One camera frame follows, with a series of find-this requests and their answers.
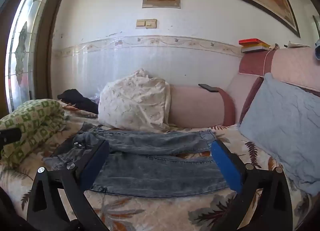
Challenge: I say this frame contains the blue denim pants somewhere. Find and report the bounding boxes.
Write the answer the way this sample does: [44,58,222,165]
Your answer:
[42,122,229,198]

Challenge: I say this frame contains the white patterned pillow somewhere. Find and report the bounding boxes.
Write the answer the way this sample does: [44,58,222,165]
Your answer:
[98,68,171,132]

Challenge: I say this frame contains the white cord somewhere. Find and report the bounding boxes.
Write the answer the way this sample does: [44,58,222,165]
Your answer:
[263,48,276,77]

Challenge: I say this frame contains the black remote control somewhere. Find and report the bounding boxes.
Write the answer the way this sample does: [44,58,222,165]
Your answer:
[198,84,220,93]

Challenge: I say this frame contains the grey book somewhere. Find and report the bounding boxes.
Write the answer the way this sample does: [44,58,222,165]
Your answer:
[241,46,268,53]

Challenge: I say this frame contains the wooden door with glass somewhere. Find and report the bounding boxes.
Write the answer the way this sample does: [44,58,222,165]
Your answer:
[0,0,75,119]

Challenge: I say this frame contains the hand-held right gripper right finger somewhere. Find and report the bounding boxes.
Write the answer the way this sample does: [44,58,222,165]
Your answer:
[211,139,293,231]

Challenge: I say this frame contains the green patterned quilt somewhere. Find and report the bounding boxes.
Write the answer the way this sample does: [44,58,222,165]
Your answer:
[0,99,70,169]

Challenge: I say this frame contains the red book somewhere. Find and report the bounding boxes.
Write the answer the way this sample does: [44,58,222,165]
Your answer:
[239,38,264,45]

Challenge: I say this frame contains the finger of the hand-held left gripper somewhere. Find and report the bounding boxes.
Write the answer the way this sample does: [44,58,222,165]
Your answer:
[0,128,22,145]

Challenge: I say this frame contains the leaf print blanket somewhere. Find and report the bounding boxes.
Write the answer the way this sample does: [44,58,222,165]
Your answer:
[0,104,313,231]

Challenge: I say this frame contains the dark cloth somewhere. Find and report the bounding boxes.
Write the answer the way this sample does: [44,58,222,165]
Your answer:
[57,89,99,115]

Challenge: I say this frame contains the light blue pillow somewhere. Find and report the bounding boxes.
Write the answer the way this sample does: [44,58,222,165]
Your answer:
[239,72,320,195]

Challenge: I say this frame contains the beige light switch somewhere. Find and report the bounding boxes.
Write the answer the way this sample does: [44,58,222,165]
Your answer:
[136,19,157,29]

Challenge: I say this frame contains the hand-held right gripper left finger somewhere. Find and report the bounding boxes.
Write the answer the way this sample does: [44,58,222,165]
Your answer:
[26,139,110,231]

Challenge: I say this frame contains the white paper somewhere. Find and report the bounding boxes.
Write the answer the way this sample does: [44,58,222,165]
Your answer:
[285,41,311,48]

